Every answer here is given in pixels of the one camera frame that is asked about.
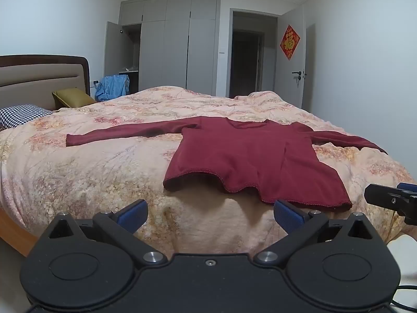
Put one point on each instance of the dark red long-sleeved sweater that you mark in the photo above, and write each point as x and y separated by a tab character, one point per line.
247	156

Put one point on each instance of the olive green pillow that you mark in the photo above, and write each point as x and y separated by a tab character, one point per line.
75	98

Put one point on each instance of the blue garment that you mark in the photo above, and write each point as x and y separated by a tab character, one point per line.
110	88

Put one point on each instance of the wooden bed frame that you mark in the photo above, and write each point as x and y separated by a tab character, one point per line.
16	234

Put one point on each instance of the beige padded bed headboard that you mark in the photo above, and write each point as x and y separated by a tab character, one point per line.
35	78

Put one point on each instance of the open doorway frame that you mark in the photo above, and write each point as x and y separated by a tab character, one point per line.
231	55

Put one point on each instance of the red diamond door decoration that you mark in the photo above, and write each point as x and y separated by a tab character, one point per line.
290	42

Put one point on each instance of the grey built-in wardrobe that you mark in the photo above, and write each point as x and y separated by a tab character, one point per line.
172	49

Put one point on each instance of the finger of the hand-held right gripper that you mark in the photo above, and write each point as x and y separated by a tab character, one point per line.
409	187
381	195

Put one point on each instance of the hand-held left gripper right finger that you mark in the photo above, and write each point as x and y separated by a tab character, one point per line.
288	216

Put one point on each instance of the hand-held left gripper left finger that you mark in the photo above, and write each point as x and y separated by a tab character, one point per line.
132	216

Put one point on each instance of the pink floral blanket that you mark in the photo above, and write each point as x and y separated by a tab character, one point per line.
97	176

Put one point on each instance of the houndstooth patterned pillow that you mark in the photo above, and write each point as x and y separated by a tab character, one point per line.
19	115

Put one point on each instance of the white room door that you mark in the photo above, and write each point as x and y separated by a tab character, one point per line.
293	81

